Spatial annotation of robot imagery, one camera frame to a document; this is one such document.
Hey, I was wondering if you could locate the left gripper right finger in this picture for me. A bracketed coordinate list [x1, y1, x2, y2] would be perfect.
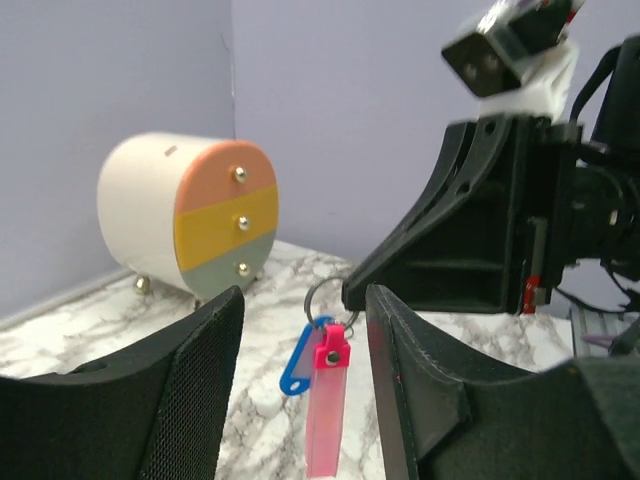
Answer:
[366, 285, 639, 479]

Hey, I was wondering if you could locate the beige cylinder striped key holder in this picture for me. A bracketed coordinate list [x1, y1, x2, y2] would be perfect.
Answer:
[97, 132, 279, 301]

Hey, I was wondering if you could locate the blue tag silver key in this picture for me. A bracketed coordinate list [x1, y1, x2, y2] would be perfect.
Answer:
[279, 316, 334, 396]

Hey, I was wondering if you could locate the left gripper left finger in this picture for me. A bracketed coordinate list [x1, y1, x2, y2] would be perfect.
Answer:
[1, 287, 245, 480]

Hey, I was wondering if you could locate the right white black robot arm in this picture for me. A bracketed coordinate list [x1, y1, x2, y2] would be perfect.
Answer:
[342, 36, 639, 314]

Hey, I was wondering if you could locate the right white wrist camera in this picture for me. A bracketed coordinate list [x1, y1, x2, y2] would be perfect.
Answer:
[441, 0, 584, 122]

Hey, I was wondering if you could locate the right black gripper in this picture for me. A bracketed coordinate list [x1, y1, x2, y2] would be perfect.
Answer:
[342, 115, 639, 313]

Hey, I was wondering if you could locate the pink tag metal keyring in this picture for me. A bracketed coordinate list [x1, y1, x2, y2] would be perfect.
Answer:
[304, 275, 357, 479]

